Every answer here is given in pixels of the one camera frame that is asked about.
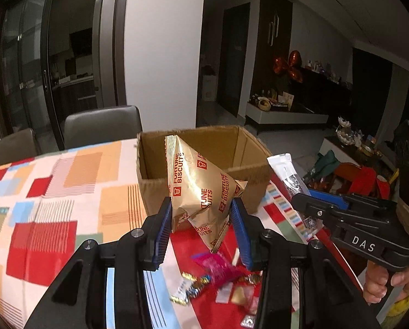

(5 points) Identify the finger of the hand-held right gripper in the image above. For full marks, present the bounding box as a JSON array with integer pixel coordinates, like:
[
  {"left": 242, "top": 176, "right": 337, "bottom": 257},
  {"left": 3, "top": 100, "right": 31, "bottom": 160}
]
[
  {"left": 291, "top": 194, "right": 349, "bottom": 230},
  {"left": 309, "top": 189, "right": 397, "bottom": 213}
]

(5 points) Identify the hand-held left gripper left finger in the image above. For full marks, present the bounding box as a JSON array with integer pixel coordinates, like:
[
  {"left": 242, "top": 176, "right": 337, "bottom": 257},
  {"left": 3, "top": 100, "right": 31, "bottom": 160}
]
[{"left": 24, "top": 197, "right": 173, "bottom": 329}]

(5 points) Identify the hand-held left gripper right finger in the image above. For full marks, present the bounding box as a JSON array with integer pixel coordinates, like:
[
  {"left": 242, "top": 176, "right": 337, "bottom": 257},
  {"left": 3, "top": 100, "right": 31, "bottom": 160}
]
[{"left": 230, "top": 197, "right": 383, "bottom": 329}]

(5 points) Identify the brown cardboard box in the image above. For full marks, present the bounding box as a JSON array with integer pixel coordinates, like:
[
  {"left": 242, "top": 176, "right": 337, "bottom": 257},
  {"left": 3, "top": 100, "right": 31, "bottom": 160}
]
[{"left": 136, "top": 125, "right": 273, "bottom": 232}]

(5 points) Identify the white clear snack packet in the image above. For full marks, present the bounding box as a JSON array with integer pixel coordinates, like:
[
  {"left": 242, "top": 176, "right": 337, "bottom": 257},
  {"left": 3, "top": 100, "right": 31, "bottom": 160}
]
[{"left": 267, "top": 154, "right": 323, "bottom": 244}]

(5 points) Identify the gold biscuit packet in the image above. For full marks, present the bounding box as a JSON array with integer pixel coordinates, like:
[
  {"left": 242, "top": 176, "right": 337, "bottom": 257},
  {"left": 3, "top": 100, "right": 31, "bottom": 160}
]
[{"left": 165, "top": 134, "right": 249, "bottom": 255}]

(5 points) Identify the person's right hand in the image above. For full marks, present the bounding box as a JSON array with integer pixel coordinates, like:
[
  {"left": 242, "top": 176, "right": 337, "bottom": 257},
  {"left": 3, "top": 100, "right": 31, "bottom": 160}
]
[{"left": 363, "top": 260, "right": 409, "bottom": 305}]

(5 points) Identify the green cloth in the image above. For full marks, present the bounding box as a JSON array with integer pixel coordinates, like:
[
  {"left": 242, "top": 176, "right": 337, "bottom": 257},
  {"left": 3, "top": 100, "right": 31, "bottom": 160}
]
[{"left": 305, "top": 150, "right": 340, "bottom": 183}]

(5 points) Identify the pink snack packet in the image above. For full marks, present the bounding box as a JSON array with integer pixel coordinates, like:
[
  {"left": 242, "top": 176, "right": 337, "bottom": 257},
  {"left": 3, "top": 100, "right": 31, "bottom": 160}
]
[{"left": 191, "top": 251, "right": 242, "bottom": 285}]

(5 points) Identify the red cloth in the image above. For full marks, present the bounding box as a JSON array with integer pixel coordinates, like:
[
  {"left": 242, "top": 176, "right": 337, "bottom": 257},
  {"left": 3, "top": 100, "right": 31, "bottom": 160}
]
[{"left": 348, "top": 168, "right": 390, "bottom": 196}]

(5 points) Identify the small clear snack packet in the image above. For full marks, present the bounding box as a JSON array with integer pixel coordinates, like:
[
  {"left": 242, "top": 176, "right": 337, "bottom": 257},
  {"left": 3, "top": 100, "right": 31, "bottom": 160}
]
[{"left": 215, "top": 283, "right": 260, "bottom": 307}]

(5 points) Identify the shiny wrapped candy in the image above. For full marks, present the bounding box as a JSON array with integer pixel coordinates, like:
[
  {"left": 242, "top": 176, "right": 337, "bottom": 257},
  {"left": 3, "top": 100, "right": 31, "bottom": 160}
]
[{"left": 170, "top": 272, "right": 212, "bottom": 305}]

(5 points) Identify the white ornament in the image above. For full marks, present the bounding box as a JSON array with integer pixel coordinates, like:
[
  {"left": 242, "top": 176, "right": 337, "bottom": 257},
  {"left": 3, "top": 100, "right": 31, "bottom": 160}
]
[{"left": 336, "top": 117, "right": 363, "bottom": 144}]

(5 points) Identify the white low cabinet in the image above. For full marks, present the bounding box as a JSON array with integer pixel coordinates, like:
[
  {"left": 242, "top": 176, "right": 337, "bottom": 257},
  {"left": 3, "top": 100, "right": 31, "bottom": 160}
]
[{"left": 245, "top": 101, "right": 329, "bottom": 134}]

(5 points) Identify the dark sideboard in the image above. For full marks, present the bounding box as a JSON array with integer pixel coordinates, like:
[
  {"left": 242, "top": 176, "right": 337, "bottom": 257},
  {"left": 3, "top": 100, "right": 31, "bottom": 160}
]
[{"left": 294, "top": 67, "right": 354, "bottom": 117}]

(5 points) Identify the colourful printed tablecloth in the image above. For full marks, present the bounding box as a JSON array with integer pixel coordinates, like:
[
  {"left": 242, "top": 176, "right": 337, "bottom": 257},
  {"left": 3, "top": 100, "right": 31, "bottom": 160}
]
[{"left": 0, "top": 137, "right": 366, "bottom": 329}]

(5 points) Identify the red foil balloon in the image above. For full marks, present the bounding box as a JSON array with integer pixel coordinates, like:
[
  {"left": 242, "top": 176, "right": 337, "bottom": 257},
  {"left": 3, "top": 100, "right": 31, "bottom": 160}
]
[{"left": 273, "top": 51, "right": 304, "bottom": 83}]

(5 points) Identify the white paper bag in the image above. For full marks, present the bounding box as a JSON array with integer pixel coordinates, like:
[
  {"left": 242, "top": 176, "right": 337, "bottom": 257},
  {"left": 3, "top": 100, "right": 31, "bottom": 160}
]
[{"left": 202, "top": 66, "right": 219, "bottom": 103}]

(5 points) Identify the dark tall wardrobe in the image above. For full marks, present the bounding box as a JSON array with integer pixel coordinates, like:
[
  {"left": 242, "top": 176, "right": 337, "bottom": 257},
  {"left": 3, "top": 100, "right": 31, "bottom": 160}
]
[{"left": 252, "top": 0, "right": 293, "bottom": 93}]

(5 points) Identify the glass sliding door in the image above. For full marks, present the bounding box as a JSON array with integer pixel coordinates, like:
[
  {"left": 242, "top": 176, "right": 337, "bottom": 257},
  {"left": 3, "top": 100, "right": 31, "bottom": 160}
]
[{"left": 0, "top": 0, "right": 129, "bottom": 151}]

